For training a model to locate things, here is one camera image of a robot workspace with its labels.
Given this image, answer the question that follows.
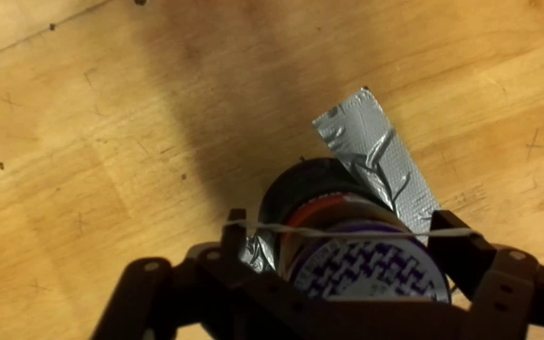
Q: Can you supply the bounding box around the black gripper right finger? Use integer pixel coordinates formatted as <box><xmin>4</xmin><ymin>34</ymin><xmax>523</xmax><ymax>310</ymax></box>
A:
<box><xmin>425</xmin><ymin>208</ymin><xmax>544</xmax><ymax>340</ymax></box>

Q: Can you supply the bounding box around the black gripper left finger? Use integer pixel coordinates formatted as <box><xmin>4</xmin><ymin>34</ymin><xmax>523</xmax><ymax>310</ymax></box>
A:
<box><xmin>89</xmin><ymin>208</ymin><xmax>251</xmax><ymax>340</ymax></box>

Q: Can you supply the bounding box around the upside-down purple black cup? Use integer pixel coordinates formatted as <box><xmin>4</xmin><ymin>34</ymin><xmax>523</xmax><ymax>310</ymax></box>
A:
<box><xmin>257</xmin><ymin>155</ymin><xmax>453</xmax><ymax>306</ymax></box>

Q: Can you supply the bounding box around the thin beige rubber band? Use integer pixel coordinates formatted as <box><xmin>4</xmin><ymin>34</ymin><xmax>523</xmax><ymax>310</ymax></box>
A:
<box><xmin>223</xmin><ymin>218</ymin><xmax>484</xmax><ymax>242</ymax></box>

